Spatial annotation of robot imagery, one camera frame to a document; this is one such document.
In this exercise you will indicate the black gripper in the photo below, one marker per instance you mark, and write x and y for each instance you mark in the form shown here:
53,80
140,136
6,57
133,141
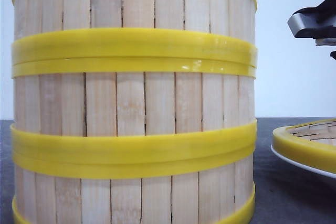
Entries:
317,23

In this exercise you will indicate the bamboo steamer lid yellow rim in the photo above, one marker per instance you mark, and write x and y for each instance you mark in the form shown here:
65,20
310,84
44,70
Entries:
311,143

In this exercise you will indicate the bamboo steamer basket yellow rim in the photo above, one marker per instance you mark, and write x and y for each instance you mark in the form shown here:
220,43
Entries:
150,108

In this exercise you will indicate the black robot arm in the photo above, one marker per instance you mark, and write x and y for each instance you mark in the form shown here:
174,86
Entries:
317,23

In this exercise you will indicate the white ceramic plate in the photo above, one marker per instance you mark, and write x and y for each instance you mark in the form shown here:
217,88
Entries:
300,165

